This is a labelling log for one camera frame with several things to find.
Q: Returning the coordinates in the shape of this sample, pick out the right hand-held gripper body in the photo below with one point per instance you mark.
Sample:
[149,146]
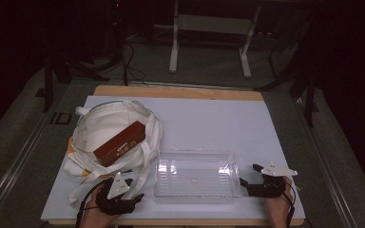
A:
[272,179]

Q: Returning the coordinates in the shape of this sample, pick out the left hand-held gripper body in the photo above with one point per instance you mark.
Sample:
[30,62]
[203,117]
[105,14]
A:
[118,186]

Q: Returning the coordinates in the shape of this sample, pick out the brown rectangular box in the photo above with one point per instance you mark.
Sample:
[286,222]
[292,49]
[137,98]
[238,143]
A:
[120,144]

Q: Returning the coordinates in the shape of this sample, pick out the clear plastic container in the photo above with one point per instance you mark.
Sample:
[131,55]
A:
[196,177]

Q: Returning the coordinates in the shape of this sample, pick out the white cloth tote bag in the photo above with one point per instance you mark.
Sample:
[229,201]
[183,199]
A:
[107,122]

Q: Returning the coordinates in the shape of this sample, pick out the person's right hand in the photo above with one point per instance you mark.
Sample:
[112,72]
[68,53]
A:
[277,210]

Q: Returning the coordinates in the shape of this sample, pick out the person's left hand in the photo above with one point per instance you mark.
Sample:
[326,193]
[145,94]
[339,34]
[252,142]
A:
[98,215]

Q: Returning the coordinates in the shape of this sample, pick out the white table mat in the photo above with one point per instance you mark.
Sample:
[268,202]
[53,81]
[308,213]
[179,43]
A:
[209,126]

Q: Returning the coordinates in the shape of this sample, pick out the black tripod stand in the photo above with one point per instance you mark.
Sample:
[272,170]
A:
[63,69]
[301,79]

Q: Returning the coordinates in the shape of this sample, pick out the white metal stand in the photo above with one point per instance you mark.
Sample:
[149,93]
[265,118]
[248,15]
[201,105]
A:
[214,25]

